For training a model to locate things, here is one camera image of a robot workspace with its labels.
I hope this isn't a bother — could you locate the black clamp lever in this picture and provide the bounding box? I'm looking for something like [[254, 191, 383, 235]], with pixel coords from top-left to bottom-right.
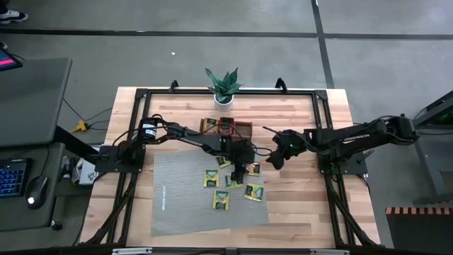
[[356, 148, 376, 164]]

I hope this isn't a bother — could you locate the black computer mouse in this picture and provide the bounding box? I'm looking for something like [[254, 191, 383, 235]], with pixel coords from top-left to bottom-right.
[[25, 175, 50, 210]]

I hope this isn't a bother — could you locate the white cardboard box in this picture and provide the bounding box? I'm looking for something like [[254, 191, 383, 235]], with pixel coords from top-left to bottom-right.
[[78, 161, 100, 187]]

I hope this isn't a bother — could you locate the backlit keyboard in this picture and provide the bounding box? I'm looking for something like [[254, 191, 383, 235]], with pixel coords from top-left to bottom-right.
[[0, 157, 32, 199]]

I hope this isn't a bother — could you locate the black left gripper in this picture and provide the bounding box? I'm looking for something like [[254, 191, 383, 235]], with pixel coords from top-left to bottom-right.
[[226, 140, 256, 183]]

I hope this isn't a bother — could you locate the black aluminium table frame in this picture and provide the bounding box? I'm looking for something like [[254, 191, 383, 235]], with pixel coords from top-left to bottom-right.
[[80, 77, 382, 249]]

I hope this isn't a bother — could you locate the red tea sachet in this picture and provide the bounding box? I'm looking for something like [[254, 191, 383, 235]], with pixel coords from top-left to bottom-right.
[[218, 116, 235, 135]]

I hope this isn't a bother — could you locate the grey woven placemat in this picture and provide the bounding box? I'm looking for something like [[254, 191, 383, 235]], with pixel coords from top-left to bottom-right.
[[151, 147, 270, 237]]

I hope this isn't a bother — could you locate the brown wooden tray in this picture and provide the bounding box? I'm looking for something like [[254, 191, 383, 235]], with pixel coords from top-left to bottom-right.
[[200, 116, 253, 141]]

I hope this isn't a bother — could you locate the grey side desk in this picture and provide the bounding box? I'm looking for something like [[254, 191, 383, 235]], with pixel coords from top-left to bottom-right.
[[0, 56, 74, 233]]

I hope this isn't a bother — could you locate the person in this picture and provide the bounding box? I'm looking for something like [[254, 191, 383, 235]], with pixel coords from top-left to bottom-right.
[[0, 0, 29, 26]]

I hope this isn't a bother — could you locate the tablet screen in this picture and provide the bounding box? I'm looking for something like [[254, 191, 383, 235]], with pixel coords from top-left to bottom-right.
[[0, 45, 24, 73]]

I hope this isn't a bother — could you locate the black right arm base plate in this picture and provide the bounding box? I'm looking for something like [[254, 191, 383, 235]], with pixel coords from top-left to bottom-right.
[[316, 146, 369, 176]]

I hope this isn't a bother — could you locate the yellow power plug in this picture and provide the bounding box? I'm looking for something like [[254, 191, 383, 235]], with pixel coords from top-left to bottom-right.
[[69, 119, 89, 135]]

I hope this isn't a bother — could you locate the black metal stand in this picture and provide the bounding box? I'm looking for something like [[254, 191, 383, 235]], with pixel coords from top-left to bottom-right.
[[389, 90, 453, 206]]

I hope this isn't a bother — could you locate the snake plant in white pot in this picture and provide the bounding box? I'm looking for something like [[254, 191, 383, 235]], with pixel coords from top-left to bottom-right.
[[205, 67, 244, 113]]

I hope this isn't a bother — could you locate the orange black striped panel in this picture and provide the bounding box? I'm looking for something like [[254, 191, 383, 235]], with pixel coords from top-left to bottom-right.
[[384, 206, 453, 255]]

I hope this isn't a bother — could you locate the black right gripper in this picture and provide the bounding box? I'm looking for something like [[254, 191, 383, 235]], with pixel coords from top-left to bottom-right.
[[265, 130, 312, 171]]

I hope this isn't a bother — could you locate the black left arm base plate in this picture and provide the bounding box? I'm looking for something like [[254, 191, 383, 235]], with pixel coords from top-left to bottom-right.
[[94, 144, 146, 174]]

